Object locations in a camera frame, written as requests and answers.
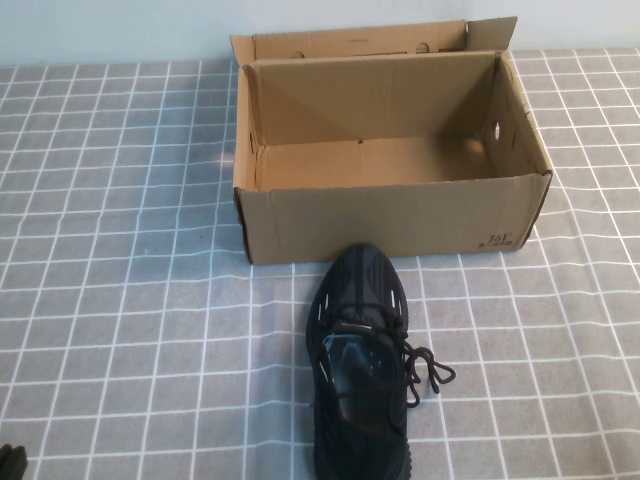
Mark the black lace-up sneaker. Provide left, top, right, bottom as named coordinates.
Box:
left=305, top=243, right=457, bottom=480

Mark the brown cardboard shoe box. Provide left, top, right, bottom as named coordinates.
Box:
left=228, top=16, right=554, bottom=266

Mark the grey white-checked tablecloth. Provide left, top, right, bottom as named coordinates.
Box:
left=0, top=47, right=640, bottom=480

